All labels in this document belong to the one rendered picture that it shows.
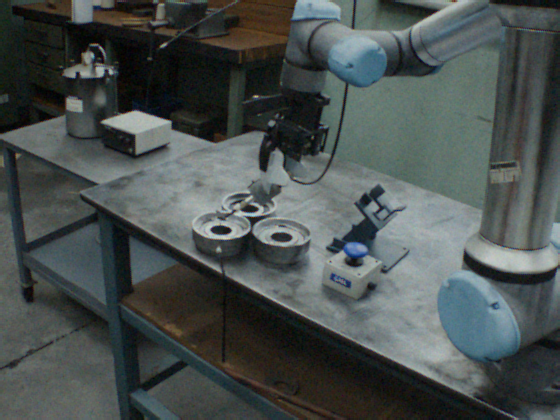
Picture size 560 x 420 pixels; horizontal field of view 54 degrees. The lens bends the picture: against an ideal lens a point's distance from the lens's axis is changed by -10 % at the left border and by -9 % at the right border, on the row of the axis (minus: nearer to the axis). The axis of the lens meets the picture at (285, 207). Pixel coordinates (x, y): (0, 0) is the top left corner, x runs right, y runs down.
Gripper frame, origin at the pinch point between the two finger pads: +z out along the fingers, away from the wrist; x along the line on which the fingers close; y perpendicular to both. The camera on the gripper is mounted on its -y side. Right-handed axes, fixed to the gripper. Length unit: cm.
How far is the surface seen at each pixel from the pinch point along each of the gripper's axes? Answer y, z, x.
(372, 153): -57, 62, 155
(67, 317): -85, 102, 6
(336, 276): 21.9, 3.9, -8.2
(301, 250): 12.7, 5.4, -5.5
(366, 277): 26.1, 2.6, -6.0
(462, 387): 50, 3, -16
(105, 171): -64, 31, 9
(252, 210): -4.2, 8.8, 1.2
